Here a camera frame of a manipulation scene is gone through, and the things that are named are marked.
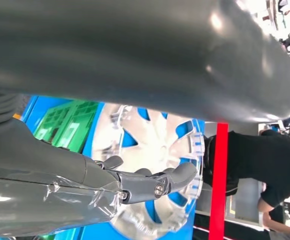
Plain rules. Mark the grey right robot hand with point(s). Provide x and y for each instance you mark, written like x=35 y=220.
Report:
x=134 y=49

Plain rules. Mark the blue metal shelf rack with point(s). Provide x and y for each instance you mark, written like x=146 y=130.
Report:
x=97 y=233

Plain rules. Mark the long red barrier belt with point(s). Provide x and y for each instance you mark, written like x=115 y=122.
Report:
x=218 y=159

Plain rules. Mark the green plastic crate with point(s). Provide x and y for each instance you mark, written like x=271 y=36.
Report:
x=67 y=126

